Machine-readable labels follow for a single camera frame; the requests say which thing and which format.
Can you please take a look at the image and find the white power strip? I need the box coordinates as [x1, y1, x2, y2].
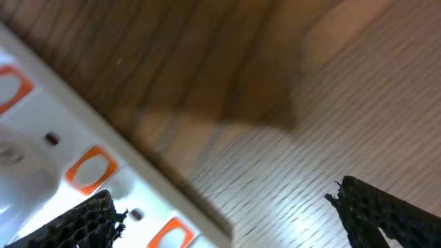
[1, 27, 232, 247]

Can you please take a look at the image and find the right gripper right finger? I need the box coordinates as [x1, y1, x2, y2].
[325, 176, 440, 248]

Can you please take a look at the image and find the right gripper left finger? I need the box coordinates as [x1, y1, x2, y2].
[6, 189, 128, 248]

